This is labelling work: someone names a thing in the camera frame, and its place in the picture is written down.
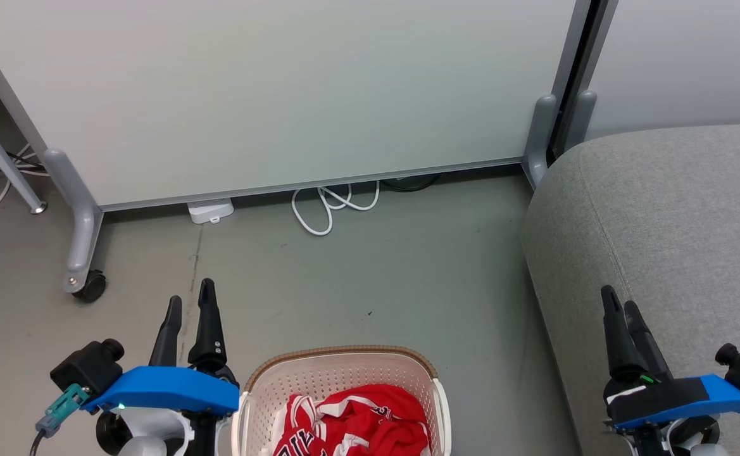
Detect black cable under partition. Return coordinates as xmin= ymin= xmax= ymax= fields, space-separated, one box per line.
xmin=379 ymin=172 xmax=443 ymax=193

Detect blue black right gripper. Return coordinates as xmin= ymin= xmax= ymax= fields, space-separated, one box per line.
xmin=601 ymin=285 xmax=740 ymax=434

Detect large white partition panel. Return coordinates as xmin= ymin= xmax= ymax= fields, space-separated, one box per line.
xmin=0 ymin=0 xmax=592 ymax=213

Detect black floor cables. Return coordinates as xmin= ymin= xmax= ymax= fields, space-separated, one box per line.
xmin=0 ymin=152 xmax=47 ymax=197

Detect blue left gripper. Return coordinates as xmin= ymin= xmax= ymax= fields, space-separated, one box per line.
xmin=82 ymin=279 xmax=241 ymax=417

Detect long grey partition foot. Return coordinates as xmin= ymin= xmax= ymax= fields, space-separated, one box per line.
xmin=42 ymin=148 xmax=104 ymax=295

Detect grey metal table leg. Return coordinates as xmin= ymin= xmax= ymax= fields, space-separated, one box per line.
xmin=0 ymin=95 xmax=49 ymax=215

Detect red white striped lettered jersey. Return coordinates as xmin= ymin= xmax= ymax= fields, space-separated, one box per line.
xmin=273 ymin=394 xmax=345 ymax=456

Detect white power adapter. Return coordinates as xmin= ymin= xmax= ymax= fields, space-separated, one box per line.
xmin=187 ymin=198 xmax=235 ymax=225

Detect black caster wheel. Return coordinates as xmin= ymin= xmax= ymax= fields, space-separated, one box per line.
xmin=72 ymin=269 xmax=108 ymax=303

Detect cream perforated laundry basket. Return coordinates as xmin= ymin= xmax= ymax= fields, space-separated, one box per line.
xmin=230 ymin=345 xmax=453 ymax=456

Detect narrow white partition panel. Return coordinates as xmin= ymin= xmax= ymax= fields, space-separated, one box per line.
xmin=582 ymin=0 xmax=740 ymax=141

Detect coiled white cable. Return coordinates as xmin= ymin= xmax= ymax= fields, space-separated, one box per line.
xmin=291 ymin=180 xmax=381 ymax=237

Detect plain red shirt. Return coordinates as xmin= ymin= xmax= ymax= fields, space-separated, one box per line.
xmin=316 ymin=384 xmax=434 ymax=456

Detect short grey partition foot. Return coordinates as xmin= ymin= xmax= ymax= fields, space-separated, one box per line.
xmin=563 ymin=90 xmax=598 ymax=156
xmin=522 ymin=94 xmax=559 ymax=189

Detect grey fabric sofa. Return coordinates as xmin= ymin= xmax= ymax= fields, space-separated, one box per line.
xmin=522 ymin=122 xmax=740 ymax=456

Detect black cable with teal plug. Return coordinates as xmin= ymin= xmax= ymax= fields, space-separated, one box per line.
xmin=28 ymin=383 xmax=92 ymax=456

